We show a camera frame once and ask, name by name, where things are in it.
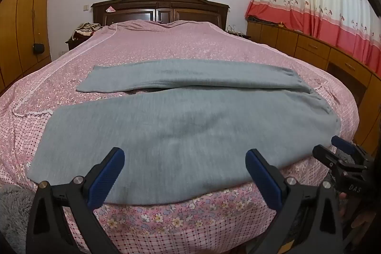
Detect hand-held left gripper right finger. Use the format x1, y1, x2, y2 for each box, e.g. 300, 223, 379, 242
245, 149, 347, 254

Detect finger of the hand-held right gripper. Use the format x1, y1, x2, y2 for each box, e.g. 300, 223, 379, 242
331, 135, 362, 158
312, 144, 343, 172

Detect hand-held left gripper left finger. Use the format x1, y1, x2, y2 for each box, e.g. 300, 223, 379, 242
26, 147, 125, 254

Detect grey pants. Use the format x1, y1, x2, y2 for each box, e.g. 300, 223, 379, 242
26, 58, 341, 204

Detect person's right hand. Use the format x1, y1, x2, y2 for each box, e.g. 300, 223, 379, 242
339, 191, 378, 230

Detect low wooden cabinet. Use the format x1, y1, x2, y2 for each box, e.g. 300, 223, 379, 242
246, 19, 381, 147

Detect dark wooden nightstand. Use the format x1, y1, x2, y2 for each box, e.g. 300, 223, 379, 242
65, 34, 90, 51

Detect pile of clothes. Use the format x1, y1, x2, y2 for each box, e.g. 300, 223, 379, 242
73, 22, 103, 41

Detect pink floral bedspread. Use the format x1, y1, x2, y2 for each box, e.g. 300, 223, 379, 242
0, 20, 362, 254

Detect wooden wardrobe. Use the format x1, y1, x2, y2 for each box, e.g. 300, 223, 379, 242
0, 0, 57, 94

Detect dark wooden headboard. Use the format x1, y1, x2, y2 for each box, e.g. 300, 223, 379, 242
91, 0, 230, 31

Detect tangle of white cables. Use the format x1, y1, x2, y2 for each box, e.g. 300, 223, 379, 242
228, 24, 247, 36

